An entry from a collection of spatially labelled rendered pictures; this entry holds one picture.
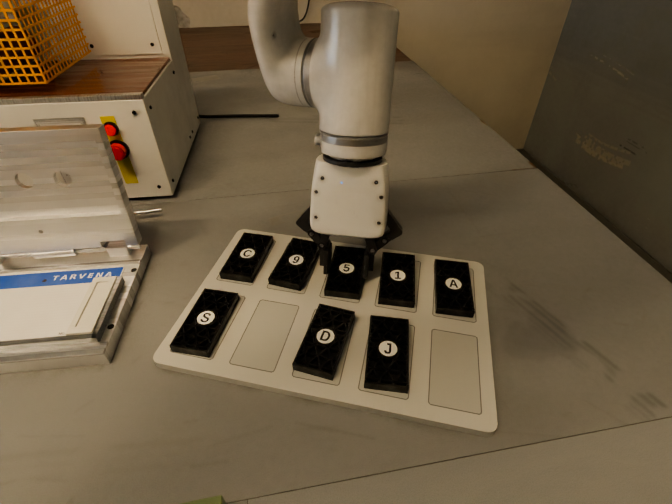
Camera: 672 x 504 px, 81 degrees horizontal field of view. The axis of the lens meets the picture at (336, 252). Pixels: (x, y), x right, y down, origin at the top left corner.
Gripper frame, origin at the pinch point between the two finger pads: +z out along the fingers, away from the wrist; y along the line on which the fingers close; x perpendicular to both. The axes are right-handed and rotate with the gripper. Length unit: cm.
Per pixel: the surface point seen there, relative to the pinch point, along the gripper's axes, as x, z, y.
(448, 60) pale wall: 208, -18, 31
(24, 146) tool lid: -5.0, -14.8, -41.8
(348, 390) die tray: -17.9, 6.3, 2.8
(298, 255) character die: 1.7, 0.9, -7.6
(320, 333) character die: -11.9, 3.8, -1.6
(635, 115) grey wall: 165, 0, 116
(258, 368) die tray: -16.8, 6.0, -8.0
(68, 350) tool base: -19.0, 5.2, -30.6
